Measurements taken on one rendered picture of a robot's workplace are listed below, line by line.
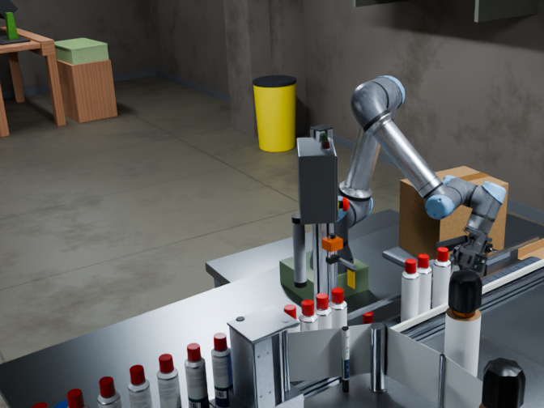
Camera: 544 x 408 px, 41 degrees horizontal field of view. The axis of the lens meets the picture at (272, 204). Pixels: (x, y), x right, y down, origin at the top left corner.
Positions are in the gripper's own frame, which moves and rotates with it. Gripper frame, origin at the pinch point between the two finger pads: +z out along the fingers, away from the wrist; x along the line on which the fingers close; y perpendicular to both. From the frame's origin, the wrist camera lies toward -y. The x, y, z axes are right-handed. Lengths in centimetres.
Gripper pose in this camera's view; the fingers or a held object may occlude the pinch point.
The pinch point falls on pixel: (447, 287)
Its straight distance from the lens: 238.3
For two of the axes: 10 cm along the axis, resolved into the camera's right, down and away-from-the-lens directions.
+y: 5.7, 2.8, -7.7
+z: -3.7, 9.3, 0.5
